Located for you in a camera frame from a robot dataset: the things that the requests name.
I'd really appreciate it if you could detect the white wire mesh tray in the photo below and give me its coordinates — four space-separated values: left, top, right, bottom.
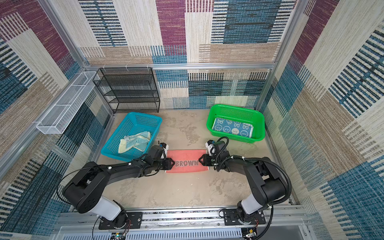
37 72 96 135

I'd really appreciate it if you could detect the pale yellow teal towel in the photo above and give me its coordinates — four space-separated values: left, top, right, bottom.
118 131 152 154

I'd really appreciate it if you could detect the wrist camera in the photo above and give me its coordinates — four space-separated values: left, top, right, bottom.
205 140 216 156
159 143 169 159

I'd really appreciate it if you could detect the red pink towel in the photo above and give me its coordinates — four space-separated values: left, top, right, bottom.
166 150 209 174

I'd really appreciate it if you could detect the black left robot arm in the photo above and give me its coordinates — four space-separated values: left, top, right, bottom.
62 146 176 229

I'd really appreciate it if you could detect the green plastic basket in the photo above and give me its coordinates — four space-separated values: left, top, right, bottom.
206 104 266 144

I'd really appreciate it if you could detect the aluminium front rail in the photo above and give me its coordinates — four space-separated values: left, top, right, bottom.
50 205 317 240

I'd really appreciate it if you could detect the light blue patterned towel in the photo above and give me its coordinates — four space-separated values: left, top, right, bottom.
212 118 254 138

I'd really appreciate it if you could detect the teal plastic basket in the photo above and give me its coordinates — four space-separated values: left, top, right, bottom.
101 112 163 162

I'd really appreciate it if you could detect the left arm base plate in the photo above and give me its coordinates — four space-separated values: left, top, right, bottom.
98 212 143 230

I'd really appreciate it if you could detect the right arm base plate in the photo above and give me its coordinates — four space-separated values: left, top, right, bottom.
219 208 266 226

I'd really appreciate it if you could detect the black wire shelf rack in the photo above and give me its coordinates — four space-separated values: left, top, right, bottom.
93 67 161 114

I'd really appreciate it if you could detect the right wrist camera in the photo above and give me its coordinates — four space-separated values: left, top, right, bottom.
205 140 216 156

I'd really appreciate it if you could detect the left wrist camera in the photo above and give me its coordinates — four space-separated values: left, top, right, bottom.
159 143 169 159

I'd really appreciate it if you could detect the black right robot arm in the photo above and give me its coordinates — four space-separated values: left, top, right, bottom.
199 138 292 225

